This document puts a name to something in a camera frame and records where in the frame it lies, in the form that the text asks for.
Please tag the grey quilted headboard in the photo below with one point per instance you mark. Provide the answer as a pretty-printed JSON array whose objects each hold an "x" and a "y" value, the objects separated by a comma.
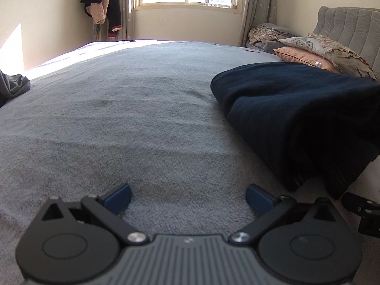
[{"x": 350, "y": 23}]

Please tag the small dark red object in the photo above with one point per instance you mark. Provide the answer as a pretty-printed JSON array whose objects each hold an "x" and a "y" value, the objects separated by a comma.
[{"x": 252, "y": 51}]

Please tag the pink hanging garment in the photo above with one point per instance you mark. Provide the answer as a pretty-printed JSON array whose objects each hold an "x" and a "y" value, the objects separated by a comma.
[{"x": 99, "y": 12}]

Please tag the black jacket with red trim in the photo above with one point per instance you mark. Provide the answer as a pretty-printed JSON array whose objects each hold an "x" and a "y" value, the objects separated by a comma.
[{"x": 114, "y": 12}]

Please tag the folded grey bedding pile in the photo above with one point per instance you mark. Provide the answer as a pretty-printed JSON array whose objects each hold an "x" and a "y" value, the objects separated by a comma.
[{"x": 267, "y": 35}]

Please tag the grey bedspread bed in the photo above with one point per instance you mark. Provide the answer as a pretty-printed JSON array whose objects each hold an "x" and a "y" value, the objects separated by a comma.
[{"x": 118, "y": 124}]

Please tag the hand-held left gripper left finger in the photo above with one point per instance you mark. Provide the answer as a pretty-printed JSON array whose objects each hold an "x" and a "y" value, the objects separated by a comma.
[{"x": 118, "y": 199}]

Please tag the pink pillow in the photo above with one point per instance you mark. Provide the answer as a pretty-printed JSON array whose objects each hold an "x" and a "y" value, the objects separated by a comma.
[{"x": 297, "y": 55}]

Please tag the dark blue jeans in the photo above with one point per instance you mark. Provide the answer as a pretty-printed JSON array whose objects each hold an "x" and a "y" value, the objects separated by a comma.
[{"x": 297, "y": 101}]

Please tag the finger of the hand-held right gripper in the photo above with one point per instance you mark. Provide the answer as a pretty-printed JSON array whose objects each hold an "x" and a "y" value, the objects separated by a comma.
[{"x": 368, "y": 207}]

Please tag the grey star-print curtain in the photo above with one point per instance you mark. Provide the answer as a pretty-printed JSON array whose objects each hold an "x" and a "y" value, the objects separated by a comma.
[
  {"x": 127, "y": 12},
  {"x": 258, "y": 6}
]

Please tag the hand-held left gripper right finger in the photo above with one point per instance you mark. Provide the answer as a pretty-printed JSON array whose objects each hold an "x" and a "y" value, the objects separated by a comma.
[{"x": 258, "y": 200}]

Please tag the grey ruffled pillow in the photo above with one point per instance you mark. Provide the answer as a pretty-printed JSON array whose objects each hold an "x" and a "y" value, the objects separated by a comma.
[{"x": 305, "y": 43}]

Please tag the dark grey crumpled cloth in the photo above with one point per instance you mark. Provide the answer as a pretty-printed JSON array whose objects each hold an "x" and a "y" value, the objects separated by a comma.
[{"x": 12, "y": 86}]

